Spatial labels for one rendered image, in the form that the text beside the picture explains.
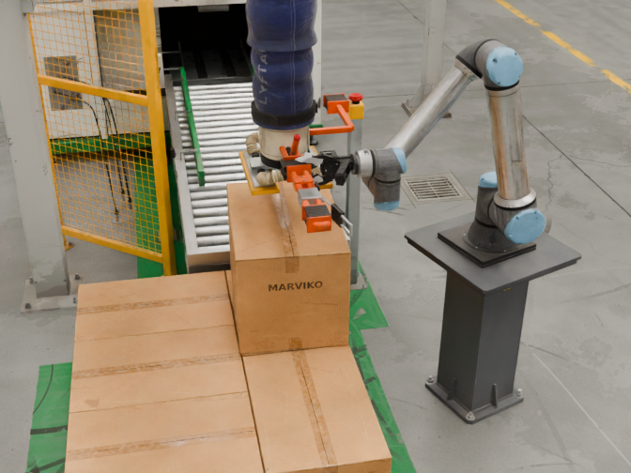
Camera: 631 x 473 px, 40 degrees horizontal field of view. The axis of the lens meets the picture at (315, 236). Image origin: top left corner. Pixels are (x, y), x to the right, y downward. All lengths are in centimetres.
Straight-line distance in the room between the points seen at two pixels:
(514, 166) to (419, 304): 152
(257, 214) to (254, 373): 59
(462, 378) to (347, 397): 87
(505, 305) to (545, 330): 84
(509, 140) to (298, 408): 115
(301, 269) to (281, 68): 69
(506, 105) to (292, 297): 98
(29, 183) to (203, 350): 148
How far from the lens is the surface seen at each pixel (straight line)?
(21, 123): 422
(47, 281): 460
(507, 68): 296
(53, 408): 396
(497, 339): 366
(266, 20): 289
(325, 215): 258
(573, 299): 467
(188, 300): 352
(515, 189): 317
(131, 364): 322
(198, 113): 531
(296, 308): 312
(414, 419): 378
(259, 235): 313
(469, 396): 378
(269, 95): 299
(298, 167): 288
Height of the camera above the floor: 248
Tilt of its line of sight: 30 degrees down
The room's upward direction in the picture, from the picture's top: straight up
